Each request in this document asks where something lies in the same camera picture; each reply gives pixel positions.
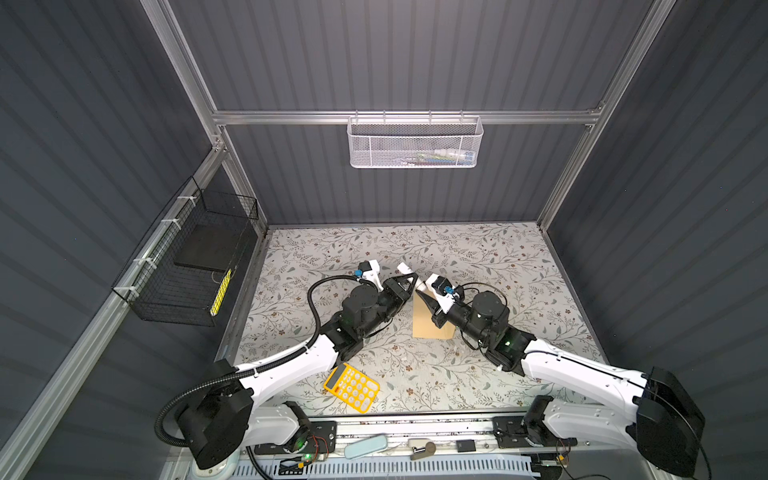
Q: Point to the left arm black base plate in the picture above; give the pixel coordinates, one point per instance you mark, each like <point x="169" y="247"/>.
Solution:
<point x="320" y="437"/>

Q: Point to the white wire mesh basket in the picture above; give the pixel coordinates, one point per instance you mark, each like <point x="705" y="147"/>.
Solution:
<point x="376" y="142"/>

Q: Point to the small metal latch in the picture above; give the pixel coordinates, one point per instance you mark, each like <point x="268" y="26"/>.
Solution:
<point x="421" y="449"/>

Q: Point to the yellow calculator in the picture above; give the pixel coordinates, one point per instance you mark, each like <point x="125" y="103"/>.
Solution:
<point x="352" y="387"/>

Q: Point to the light blue eraser case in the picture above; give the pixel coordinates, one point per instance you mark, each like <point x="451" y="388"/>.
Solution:
<point x="366" y="446"/>

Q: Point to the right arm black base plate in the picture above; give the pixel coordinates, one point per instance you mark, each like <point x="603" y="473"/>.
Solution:
<point x="517" y="431"/>

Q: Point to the white slotted cable duct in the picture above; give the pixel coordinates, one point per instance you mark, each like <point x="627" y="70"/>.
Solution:
<point x="402" y="467"/>

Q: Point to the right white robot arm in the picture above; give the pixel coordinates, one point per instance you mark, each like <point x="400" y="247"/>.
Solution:
<point x="651" y="413"/>

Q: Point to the white glue stick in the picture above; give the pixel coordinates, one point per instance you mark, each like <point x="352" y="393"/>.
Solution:
<point x="404" y="269"/>

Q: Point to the small black square block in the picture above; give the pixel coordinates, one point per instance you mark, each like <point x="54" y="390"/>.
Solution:
<point x="465" y="446"/>

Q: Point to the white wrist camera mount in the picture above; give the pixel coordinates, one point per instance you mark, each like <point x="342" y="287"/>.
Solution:
<point x="438" y="291"/>
<point x="369" y="270"/>

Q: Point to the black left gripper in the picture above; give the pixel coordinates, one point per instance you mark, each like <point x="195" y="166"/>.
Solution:
<point x="396" y="293"/>

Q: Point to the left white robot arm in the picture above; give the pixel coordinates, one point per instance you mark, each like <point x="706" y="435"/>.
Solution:
<point x="226" y="411"/>

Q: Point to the black wire basket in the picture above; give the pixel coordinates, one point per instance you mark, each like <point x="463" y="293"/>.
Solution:
<point x="174" y="277"/>

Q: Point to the pens in white basket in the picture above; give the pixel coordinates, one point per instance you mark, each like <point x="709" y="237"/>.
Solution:
<point x="449" y="158"/>

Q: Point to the manila paper envelope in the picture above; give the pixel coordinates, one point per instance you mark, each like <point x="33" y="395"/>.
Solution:
<point x="422" y="324"/>

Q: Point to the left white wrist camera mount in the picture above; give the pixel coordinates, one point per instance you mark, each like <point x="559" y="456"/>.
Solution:
<point x="369" y="270"/>

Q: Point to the white analog clock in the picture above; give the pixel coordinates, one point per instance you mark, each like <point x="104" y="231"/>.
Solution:
<point x="222" y="471"/>

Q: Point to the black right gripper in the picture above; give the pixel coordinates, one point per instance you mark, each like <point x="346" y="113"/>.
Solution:
<point x="438" y="315"/>

